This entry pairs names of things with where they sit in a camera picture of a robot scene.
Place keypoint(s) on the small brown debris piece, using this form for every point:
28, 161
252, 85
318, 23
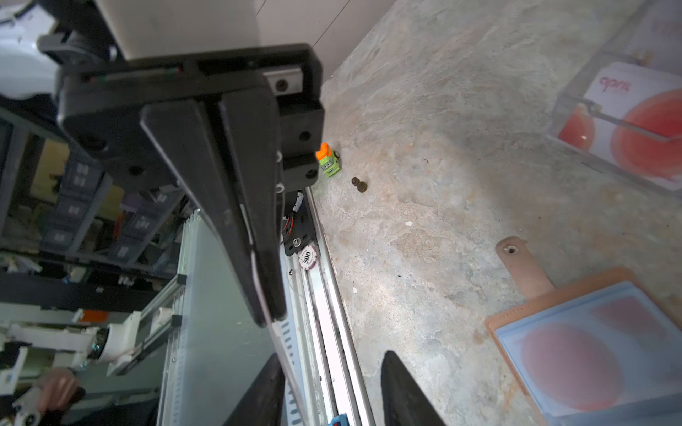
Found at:
360, 185

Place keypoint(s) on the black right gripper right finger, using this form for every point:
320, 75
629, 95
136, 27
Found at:
404, 403

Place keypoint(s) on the orange green toy car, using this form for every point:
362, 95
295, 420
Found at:
328, 160

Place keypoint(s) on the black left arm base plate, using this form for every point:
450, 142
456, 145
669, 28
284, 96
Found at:
297, 230

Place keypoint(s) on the blue clip on rail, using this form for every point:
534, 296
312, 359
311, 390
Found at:
339, 420

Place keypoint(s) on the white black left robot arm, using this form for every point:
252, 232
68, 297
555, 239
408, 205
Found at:
40, 38

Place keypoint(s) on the white ventilation grille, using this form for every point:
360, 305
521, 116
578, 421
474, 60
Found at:
286, 347

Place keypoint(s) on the clear plastic package box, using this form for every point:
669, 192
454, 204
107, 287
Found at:
622, 111

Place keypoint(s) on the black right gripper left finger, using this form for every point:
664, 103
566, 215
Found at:
261, 405

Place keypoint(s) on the operator hand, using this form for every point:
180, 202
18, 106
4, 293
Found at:
57, 387

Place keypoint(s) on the round white sticker on rail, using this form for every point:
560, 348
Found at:
308, 257

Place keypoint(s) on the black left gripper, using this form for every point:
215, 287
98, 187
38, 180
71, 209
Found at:
250, 116

